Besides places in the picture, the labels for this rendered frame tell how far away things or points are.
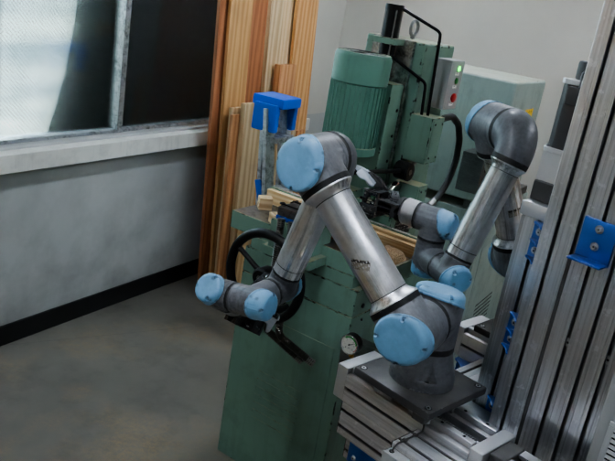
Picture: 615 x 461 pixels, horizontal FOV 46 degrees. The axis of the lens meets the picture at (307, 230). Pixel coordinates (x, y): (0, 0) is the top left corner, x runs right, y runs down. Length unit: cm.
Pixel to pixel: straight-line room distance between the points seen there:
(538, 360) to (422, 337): 33
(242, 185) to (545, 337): 233
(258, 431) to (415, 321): 123
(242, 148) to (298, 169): 216
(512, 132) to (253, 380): 124
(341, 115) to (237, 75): 160
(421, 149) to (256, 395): 99
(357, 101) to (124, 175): 161
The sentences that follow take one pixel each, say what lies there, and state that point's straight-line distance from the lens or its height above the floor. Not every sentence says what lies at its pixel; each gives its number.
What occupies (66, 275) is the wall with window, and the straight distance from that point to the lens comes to 348.
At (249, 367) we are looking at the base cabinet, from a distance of 253.
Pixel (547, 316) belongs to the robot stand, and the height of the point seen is 104.
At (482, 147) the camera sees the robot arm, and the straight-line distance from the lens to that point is 198.
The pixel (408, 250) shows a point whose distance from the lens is 224.
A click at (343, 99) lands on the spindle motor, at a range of 221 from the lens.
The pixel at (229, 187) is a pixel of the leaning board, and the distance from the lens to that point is 372.
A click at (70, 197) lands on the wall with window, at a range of 335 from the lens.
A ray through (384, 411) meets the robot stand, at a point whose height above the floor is 73.
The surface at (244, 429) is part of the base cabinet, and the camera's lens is 264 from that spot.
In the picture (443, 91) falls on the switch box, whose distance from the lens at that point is 245.
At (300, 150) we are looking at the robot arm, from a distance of 152.
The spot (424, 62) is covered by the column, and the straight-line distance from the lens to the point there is 239.
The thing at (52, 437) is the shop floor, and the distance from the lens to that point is 281.
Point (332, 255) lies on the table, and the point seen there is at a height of 88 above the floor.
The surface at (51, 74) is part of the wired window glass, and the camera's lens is 323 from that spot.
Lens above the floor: 163
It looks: 18 degrees down
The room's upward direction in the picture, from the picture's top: 9 degrees clockwise
